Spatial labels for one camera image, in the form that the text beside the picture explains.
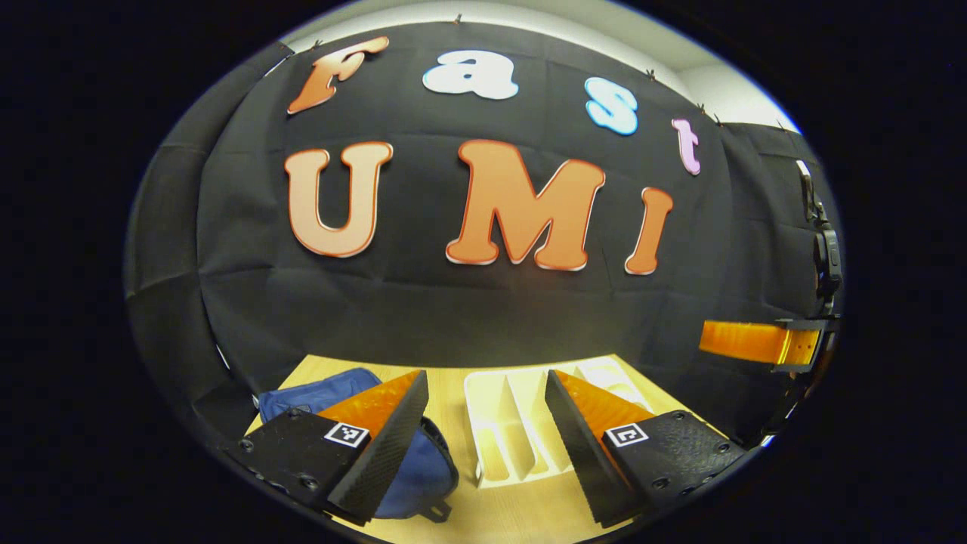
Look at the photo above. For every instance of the white bookshelf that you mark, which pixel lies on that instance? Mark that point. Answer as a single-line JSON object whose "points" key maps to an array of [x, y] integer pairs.
{"points": [[506, 431]]}

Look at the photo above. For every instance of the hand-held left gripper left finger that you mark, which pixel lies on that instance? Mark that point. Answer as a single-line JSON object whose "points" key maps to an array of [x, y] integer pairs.
{"points": [[385, 453]]}

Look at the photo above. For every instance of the black backdrop cloth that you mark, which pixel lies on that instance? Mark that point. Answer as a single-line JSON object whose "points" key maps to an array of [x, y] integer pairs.
{"points": [[453, 317]]}

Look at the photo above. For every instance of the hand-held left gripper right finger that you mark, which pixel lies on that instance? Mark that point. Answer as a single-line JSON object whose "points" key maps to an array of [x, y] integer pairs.
{"points": [[578, 446]]}

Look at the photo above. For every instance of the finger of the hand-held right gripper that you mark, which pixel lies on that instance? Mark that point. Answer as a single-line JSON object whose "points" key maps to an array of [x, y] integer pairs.
{"points": [[744, 341]]}

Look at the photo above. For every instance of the blue schoolbag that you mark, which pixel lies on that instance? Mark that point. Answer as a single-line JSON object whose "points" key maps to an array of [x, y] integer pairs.
{"points": [[310, 393]]}

